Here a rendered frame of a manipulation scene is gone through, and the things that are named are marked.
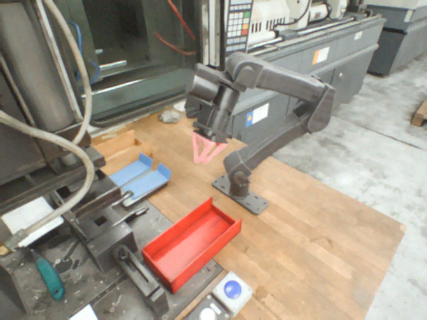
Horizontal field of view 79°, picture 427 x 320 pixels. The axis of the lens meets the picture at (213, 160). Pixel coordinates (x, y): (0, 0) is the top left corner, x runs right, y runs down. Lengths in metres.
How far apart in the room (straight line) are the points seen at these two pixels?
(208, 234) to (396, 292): 1.42
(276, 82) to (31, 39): 0.48
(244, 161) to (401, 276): 1.51
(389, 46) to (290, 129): 4.28
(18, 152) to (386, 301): 1.84
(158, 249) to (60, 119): 0.40
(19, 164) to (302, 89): 0.61
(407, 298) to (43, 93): 1.95
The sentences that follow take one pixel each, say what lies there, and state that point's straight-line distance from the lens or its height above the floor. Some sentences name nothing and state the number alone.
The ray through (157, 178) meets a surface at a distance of 0.91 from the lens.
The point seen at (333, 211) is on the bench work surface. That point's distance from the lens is 0.90.
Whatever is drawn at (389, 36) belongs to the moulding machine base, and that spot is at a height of 0.60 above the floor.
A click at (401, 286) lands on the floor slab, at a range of 2.02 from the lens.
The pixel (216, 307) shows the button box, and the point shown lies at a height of 0.93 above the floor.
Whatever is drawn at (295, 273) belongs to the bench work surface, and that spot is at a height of 0.90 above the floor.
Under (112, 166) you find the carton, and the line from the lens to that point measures 0.98.
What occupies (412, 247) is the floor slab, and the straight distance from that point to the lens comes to 2.25.
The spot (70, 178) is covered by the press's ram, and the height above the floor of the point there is 1.17.
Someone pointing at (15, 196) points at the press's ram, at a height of 1.18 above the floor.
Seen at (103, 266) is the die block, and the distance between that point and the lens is 0.73.
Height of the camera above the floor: 1.52
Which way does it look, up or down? 38 degrees down
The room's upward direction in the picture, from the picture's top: straight up
